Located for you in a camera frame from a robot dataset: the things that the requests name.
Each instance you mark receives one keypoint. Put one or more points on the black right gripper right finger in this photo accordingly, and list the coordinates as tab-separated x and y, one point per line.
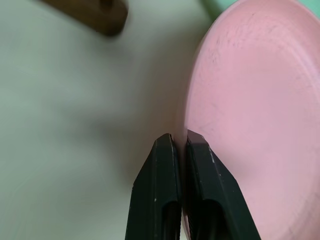
215	195

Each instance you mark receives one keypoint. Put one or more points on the pink plate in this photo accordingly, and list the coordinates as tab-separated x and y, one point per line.
255	100

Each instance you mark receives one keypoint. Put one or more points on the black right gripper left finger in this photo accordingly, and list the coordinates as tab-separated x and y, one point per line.
155	190

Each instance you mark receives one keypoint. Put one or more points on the green plate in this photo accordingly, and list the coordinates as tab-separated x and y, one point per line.
215	5

